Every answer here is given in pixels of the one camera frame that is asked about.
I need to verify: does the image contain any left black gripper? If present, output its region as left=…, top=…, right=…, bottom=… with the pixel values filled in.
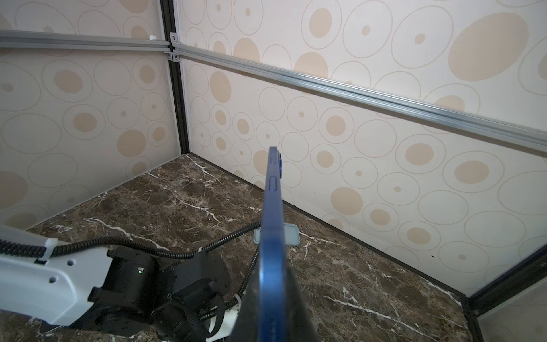
left=70, top=247, right=231, bottom=341

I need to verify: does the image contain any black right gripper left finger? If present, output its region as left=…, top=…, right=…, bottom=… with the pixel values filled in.
left=228, top=261, right=261, bottom=342

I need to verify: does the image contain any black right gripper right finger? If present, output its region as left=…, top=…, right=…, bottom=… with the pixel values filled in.
left=284, top=266, right=319, bottom=342

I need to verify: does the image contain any dark blue phone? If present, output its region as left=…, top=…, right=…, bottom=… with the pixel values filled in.
left=259, top=147, right=287, bottom=341

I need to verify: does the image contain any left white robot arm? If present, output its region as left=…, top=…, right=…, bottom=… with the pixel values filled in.
left=1, top=226, right=238, bottom=341

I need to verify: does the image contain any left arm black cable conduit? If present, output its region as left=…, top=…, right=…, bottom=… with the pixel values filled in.
left=0, top=219, right=262, bottom=321

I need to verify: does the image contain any black corner frame post right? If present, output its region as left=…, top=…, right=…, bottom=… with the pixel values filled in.
left=462, top=245, right=546, bottom=341

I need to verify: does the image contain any black corner frame post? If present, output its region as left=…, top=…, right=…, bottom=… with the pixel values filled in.
left=462, top=245, right=546, bottom=341
left=160, top=0, right=190, bottom=155

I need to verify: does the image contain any black corner frame post left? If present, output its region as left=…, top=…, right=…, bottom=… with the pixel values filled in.
left=160, top=0, right=190, bottom=155

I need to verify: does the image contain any back aluminium rail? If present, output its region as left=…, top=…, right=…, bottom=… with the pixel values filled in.
left=172, top=43, right=546, bottom=155

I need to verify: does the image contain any aluminium rail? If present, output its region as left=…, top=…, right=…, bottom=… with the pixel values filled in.
left=172, top=43, right=546, bottom=155
left=1, top=30, right=170, bottom=53

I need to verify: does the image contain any left aluminium rail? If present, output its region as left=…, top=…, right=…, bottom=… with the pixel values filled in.
left=1, top=30, right=170, bottom=53

